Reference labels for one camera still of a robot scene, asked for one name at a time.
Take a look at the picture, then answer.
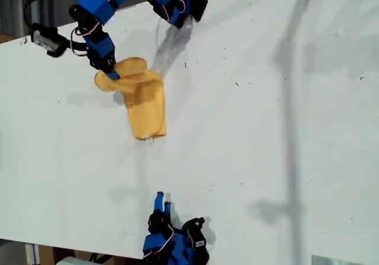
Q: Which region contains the yellow square towel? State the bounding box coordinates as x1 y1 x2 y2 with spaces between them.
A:
94 56 168 146

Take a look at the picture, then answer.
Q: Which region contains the black camera cable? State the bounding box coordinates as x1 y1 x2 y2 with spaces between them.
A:
23 0 87 28

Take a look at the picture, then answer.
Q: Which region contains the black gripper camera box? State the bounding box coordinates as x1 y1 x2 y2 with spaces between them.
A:
181 216 210 253
30 23 68 59

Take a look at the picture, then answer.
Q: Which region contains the white plastic container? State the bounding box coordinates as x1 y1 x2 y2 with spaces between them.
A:
56 256 93 265

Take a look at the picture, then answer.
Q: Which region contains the white table leg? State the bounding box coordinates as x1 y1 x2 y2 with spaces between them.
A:
25 242 41 265

